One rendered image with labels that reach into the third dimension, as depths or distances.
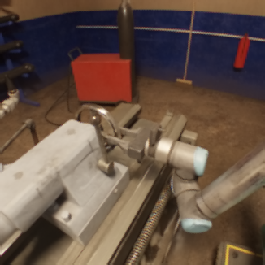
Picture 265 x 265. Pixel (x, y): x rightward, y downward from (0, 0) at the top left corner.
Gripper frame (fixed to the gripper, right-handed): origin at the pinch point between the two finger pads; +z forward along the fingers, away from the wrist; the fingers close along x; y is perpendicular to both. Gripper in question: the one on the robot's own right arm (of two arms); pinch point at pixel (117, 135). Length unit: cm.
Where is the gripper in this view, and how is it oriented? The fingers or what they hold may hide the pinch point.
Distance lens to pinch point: 72.8
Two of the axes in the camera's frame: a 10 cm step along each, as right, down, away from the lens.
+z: -8.8, -2.7, 3.9
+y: 0.3, 7.9, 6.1
